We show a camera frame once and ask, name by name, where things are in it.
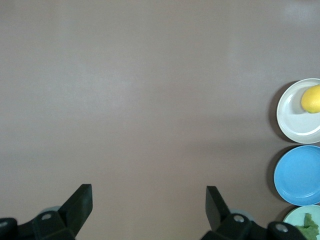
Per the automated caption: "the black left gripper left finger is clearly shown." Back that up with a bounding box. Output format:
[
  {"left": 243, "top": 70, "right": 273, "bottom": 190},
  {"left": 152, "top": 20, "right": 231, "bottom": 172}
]
[{"left": 0, "top": 184, "right": 94, "bottom": 240}]

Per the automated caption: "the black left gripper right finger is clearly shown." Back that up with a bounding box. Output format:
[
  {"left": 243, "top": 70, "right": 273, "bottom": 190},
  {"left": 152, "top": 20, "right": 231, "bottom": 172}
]
[{"left": 199, "top": 185, "right": 308, "bottom": 240}]

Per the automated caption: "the green lettuce leaf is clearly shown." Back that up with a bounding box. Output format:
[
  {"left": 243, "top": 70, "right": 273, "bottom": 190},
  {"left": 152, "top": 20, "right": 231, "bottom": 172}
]
[{"left": 293, "top": 212, "right": 320, "bottom": 240}]

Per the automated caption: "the yellow lemon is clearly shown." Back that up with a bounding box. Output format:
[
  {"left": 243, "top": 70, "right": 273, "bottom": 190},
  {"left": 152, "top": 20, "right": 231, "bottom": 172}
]
[{"left": 300, "top": 84, "right": 320, "bottom": 114}]

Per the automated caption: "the light green round plate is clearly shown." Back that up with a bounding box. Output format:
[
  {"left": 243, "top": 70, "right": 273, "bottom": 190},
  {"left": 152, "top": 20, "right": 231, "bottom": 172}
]
[{"left": 282, "top": 204, "right": 320, "bottom": 240}]

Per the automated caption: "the blue round plate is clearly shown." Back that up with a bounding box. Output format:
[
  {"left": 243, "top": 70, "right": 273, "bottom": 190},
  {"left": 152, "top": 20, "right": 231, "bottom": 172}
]
[{"left": 273, "top": 145, "right": 320, "bottom": 207}]

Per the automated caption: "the beige round plate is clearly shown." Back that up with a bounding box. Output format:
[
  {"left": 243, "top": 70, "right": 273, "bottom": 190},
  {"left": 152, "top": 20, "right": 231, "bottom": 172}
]
[{"left": 276, "top": 77, "right": 320, "bottom": 145}]

